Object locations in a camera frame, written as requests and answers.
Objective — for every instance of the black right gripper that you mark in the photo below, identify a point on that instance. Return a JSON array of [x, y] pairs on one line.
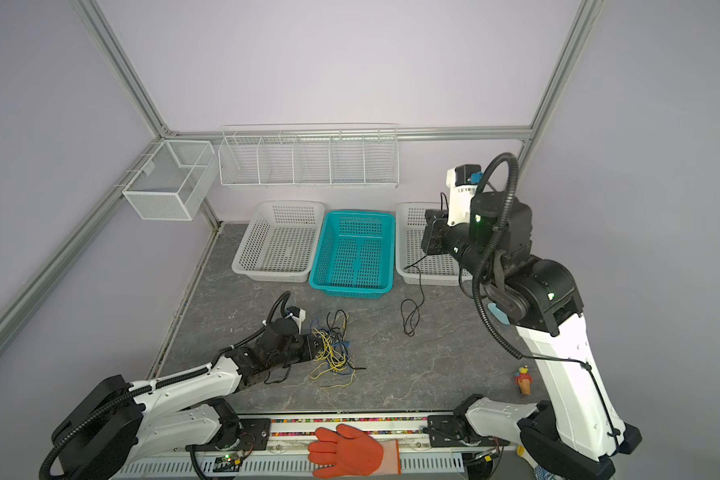
[[442, 233]]

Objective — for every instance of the orange rubber glove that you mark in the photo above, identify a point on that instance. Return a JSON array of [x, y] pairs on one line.
[[348, 451]]

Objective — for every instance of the small white wire basket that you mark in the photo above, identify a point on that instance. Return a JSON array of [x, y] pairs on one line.
[[173, 181]]

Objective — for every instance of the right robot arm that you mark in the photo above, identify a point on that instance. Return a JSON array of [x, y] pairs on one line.
[[533, 309]]

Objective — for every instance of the small toy figure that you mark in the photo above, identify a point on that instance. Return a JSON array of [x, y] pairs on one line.
[[523, 380]]

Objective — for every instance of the aluminium frame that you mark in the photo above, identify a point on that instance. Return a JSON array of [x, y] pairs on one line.
[[40, 284]]

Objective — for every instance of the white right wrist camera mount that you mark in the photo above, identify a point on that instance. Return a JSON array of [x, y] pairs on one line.
[[462, 182]]

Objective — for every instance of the white plastic basket left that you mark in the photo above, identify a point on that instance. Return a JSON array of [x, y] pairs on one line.
[[280, 242]]

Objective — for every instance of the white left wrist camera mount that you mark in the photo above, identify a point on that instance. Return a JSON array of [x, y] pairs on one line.
[[297, 315]]

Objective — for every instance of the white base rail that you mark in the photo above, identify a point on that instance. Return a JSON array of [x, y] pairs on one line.
[[429, 442]]

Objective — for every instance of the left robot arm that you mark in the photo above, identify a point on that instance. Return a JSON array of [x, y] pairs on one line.
[[120, 422]]

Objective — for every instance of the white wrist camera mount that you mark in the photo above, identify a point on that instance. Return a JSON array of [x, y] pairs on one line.
[[297, 315], [462, 182]]

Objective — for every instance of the long white wire shelf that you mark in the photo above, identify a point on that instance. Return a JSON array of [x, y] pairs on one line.
[[324, 155]]

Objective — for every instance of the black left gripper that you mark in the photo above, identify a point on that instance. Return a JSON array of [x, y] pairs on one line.
[[309, 351]]

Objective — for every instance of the teal plastic basket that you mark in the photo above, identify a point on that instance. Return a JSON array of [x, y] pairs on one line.
[[355, 255]]

